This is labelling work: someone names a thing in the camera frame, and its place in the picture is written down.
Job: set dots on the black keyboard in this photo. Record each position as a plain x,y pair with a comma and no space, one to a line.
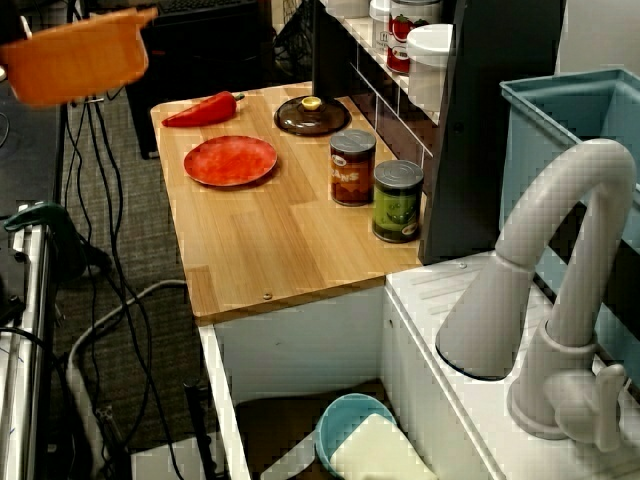
200,9

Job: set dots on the brown lid with yellow knob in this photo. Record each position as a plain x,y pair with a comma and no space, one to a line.
300,122

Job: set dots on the small printed white jar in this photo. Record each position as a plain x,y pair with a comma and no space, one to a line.
380,30

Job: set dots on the tomato print can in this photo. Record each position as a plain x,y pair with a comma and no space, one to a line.
400,35

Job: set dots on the green clamp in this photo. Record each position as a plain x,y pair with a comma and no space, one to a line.
45,212

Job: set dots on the grey toy faucet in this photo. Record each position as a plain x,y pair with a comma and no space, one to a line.
480,320

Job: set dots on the teal plastic bin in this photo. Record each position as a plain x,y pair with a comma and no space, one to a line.
530,150

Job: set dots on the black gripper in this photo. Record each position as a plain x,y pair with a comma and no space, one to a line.
10,22

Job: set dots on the black rod stand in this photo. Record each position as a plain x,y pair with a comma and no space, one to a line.
200,425

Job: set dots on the aluminium extrusion bar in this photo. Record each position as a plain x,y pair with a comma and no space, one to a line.
107,425

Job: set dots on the dark kitchen upright panel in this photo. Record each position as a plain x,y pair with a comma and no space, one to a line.
480,150
327,50

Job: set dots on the metal frame rail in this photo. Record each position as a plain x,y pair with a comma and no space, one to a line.
30,325

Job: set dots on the white lidded plastic jar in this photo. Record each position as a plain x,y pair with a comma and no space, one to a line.
427,60

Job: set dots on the black desk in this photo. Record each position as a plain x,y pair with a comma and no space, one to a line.
30,150

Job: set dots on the dark tiled backsplash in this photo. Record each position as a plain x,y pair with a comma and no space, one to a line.
400,125

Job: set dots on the orange plastic toy pot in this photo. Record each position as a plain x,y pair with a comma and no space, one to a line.
75,60

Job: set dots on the brown beans can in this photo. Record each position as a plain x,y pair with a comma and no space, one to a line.
352,170

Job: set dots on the white tiled shelf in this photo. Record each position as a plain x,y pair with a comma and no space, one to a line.
360,35

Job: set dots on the green pickle can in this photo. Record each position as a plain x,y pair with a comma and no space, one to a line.
397,205

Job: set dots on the white sink basin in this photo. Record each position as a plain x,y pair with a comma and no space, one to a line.
300,345

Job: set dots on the red toy chili pepper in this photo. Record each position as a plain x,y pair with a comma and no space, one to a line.
205,112

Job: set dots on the black computer tower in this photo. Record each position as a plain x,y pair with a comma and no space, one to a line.
200,75

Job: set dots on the light blue bowl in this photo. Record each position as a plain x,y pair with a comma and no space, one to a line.
340,420

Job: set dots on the red round plate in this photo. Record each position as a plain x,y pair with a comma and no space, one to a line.
230,161

